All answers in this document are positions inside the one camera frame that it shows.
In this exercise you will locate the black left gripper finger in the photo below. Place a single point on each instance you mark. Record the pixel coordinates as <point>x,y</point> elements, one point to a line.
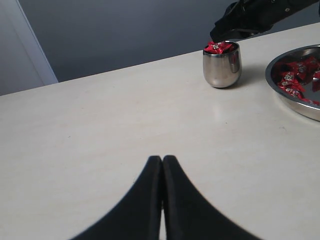
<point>137,216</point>

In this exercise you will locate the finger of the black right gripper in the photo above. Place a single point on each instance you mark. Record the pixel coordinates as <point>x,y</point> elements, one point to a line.
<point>188,215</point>

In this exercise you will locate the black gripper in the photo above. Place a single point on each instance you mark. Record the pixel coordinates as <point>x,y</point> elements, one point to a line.
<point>245,18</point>

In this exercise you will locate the red candy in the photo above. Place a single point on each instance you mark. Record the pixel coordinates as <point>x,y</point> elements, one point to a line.
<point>218,48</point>

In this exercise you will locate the steel cup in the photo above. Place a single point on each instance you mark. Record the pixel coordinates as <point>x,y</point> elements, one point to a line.
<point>222,70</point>

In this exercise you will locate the round steel plate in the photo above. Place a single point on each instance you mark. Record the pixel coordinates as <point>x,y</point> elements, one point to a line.
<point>295,76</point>

